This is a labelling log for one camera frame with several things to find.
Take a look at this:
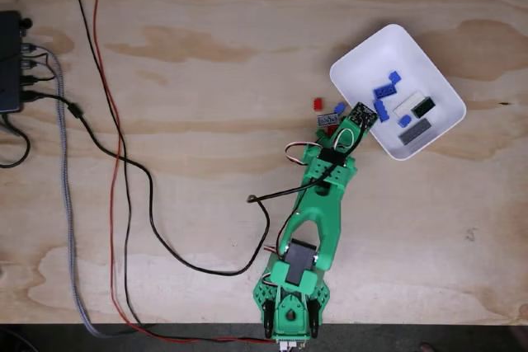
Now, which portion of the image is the grey upturned lego brick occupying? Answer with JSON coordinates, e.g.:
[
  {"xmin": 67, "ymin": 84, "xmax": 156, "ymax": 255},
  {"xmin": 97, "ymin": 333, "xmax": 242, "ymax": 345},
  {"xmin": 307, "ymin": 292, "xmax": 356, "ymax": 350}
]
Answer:
[{"xmin": 316, "ymin": 113, "xmax": 341, "ymax": 129}]

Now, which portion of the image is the thin black usb cable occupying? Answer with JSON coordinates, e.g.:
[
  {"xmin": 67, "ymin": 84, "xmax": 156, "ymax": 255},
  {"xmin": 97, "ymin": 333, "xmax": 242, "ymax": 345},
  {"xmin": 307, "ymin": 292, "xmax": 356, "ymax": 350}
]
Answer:
[{"xmin": 22, "ymin": 53, "xmax": 57, "ymax": 85}]

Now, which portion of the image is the white plastic bin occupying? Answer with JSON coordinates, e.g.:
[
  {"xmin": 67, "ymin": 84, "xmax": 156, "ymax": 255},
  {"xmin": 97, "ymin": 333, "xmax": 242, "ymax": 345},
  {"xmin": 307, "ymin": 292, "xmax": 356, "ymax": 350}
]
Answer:
[{"xmin": 328, "ymin": 23, "xmax": 468, "ymax": 162}]

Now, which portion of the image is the dark grey long lego plate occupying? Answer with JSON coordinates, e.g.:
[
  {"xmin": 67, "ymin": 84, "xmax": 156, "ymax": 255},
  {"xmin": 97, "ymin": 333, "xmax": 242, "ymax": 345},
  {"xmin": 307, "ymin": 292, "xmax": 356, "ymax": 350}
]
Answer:
[{"xmin": 398, "ymin": 117, "xmax": 433, "ymax": 145}]

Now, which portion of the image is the thick black camera cable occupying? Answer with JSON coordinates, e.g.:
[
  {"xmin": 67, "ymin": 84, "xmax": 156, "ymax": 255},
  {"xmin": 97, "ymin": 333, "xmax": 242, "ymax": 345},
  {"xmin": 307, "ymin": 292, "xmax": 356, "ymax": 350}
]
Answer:
[{"xmin": 22, "ymin": 90, "xmax": 370, "ymax": 277}]

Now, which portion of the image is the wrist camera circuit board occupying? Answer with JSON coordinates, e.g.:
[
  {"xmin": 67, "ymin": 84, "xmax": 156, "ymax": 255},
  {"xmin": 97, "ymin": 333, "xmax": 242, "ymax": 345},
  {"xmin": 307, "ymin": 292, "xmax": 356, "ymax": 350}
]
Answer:
[{"xmin": 347, "ymin": 101, "xmax": 379, "ymax": 130}]

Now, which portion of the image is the black usb hub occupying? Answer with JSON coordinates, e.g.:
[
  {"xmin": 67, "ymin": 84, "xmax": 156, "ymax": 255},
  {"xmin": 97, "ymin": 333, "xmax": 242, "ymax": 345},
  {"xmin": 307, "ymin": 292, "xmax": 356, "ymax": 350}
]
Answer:
[{"xmin": 0, "ymin": 10, "xmax": 25, "ymax": 115}]

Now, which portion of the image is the blue lego plate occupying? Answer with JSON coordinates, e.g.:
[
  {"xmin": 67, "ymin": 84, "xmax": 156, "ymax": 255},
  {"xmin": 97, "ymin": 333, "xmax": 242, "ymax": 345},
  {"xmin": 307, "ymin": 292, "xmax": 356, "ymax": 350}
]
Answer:
[
  {"xmin": 372, "ymin": 82, "xmax": 399, "ymax": 100},
  {"xmin": 373, "ymin": 99, "xmax": 392, "ymax": 124}
]

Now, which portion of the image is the grey braided cable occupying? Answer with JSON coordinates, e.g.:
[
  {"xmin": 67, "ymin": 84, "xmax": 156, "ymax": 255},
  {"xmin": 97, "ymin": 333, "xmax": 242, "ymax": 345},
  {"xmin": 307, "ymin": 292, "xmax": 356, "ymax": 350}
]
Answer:
[{"xmin": 21, "ymin": 43, "xmax": 139, "ymax": 339}]

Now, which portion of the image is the dark green lego brick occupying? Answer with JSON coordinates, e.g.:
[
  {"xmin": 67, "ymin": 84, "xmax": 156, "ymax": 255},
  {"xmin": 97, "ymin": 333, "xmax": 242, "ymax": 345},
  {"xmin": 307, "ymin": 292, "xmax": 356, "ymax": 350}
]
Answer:
[{"xmin": 411, "ymin": 96, "xmax": 436, "ymax": 119}]

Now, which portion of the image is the black looped cable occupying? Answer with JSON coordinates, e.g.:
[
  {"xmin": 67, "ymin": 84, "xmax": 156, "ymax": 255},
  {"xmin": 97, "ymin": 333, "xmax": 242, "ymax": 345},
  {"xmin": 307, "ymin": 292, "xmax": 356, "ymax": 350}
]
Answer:
[{"xmin": 0, "ymin": 112, "xmax": 32, "ymax": 170}]

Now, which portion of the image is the white red black servo cable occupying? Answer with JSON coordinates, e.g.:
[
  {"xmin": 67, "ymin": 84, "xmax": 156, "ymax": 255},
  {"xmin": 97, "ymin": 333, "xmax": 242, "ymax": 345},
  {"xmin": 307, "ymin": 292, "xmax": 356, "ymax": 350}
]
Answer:
[{"xmin": 284, "ymin": 127, "xmax": 361, "ymax": 167}]

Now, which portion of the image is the white long lego plate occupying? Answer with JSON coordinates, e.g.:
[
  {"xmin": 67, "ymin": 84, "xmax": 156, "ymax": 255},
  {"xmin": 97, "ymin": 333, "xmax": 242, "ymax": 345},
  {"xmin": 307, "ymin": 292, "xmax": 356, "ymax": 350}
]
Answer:
[{"xmin": 393, "ymin": 91, "xmax": 428, "ymax": 118}]

